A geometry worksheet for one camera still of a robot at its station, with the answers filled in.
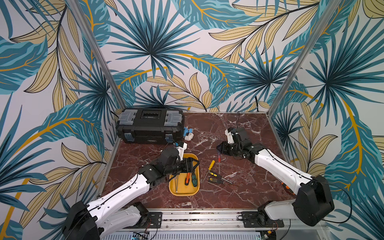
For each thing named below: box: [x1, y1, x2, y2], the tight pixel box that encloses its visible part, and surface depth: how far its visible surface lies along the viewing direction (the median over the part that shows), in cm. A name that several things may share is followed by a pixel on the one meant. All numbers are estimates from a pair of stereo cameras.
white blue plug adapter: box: [183, 126, 194, 141], surface depth 105 cm
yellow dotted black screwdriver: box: [207, 176, 224, 184], surface depth 86 cm
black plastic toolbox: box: [116, 108, 185, 145], surface depth 92 cm
